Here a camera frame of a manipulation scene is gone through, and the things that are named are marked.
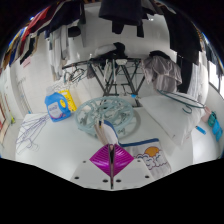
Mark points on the round pale green peg hanger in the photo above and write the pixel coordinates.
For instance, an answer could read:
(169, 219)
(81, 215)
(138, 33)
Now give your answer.
(103, 111)

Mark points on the row of hanging clothes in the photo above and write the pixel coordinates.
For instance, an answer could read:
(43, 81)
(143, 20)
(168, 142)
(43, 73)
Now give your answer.
(120, 10)

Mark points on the teal plastic items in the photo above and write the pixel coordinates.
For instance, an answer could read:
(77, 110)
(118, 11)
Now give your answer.
(216, 128)

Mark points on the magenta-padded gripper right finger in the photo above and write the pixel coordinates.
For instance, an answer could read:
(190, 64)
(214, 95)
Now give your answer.
(122, 160)

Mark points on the blue detergent bottle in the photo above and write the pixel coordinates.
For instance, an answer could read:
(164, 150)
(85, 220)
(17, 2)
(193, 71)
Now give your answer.
(56, 108)

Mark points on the white cartoon print towel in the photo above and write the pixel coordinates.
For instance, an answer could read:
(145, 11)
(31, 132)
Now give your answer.
(151, 156)

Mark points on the grey garment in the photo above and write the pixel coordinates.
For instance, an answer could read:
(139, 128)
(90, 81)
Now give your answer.
(161, 71)

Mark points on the white cloth bundle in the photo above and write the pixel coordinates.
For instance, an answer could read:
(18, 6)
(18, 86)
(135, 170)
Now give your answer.
(105, 50)

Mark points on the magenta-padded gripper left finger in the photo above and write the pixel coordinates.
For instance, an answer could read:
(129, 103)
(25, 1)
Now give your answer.
(101, 160)

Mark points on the black folding drying rack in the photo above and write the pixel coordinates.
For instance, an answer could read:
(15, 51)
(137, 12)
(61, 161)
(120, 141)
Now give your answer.
(110, 76)

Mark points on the pink bucket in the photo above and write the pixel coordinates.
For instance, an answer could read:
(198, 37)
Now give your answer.
(206, 115)

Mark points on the white pillow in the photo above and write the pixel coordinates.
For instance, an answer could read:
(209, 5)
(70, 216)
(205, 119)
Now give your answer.
(166, 116)

